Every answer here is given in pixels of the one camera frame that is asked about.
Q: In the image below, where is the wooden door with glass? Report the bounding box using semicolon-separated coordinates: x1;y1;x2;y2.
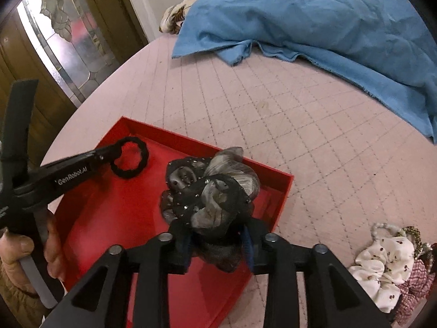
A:
1;0;147;166

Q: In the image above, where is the black hair tie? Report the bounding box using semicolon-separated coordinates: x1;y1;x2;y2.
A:
109;136;150;180

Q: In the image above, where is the pale green bead bracelet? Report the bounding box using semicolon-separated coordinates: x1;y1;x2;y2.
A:
370;222;405;243

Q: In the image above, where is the floral patterned blanket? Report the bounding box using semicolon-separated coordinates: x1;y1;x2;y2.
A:
158;0;198;35

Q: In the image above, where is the blue cloth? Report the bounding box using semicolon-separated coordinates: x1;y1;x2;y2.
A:
173;0;436;139

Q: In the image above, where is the left hand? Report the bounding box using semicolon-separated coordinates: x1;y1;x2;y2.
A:
1;210;66;295

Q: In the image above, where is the white cherry print scrunchie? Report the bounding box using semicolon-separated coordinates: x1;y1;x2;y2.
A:
348;236;415;313

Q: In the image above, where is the pink quilted mattress cover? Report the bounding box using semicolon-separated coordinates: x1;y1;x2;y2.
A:
41;36;437;328

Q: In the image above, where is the red plaid scrunchie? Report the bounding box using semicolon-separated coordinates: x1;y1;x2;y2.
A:
395;259;436;327

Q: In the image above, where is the grey black organza scrunchie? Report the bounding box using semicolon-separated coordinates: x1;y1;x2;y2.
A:
159;147;261;273

